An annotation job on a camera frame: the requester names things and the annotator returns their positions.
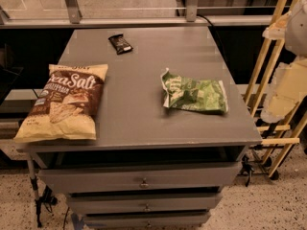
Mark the brown sea salt chip bag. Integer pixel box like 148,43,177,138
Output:
14,64,108,143

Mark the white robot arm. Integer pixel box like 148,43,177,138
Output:
260,0,307,124

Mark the small dark snack bar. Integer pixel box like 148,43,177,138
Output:
108,34,132,55

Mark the yellow wooden rack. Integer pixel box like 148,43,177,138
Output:
244,0,307,180

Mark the grey drawer cabinet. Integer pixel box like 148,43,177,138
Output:
29,27,261,219

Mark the green jalapeno chip bag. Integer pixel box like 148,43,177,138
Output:
160,69,228,114

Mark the grey drawer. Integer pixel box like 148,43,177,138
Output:
67,193,222,215
83,212,210,229
38,162,240,194

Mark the metal railing frame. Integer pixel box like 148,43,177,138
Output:
0,0,273,29

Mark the black tripod stand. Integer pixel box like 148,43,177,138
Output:
26,153,58,228

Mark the bottom grey drawer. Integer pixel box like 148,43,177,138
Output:
83,212,210,229

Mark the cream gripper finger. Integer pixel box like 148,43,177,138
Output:
262,11,292,40
260,58,307,123

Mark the top grey drawer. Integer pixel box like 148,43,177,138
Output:
38,162,240,194

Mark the black power cable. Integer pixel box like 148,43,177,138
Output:
196,13,229,65

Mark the middle grey drawer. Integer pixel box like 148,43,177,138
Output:
67,193,222,215

